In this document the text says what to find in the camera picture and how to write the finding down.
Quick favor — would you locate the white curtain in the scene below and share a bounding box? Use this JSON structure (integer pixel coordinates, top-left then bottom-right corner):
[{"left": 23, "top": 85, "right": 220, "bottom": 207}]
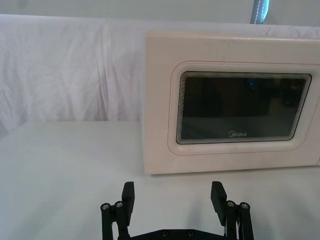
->
[{"left": 0, "top": 0, "right": 320, "bottom": 137}]

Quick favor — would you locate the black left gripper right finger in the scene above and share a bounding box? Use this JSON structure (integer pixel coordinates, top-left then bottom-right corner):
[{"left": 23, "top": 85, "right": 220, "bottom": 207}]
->
[{"left": 211, "top": 181, "right": 255, "bottom": 240}]

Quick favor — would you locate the cream microwave oven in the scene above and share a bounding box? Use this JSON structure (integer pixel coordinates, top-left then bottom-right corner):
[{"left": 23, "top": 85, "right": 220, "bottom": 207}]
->
[{"left": 141, "top": 29, "right": 320, "bottom": 177}]

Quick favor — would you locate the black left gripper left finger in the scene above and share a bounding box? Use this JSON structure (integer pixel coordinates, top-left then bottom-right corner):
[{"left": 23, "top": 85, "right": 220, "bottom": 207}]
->
[{"left": 100, "top": 181, "right": 136, "bottom": 240}]

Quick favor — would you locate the white table cloth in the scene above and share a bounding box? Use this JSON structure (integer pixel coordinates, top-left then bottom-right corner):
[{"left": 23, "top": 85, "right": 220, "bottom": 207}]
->
[{"left": 0, "top": 121, "right": 320, "bottom": 240}]

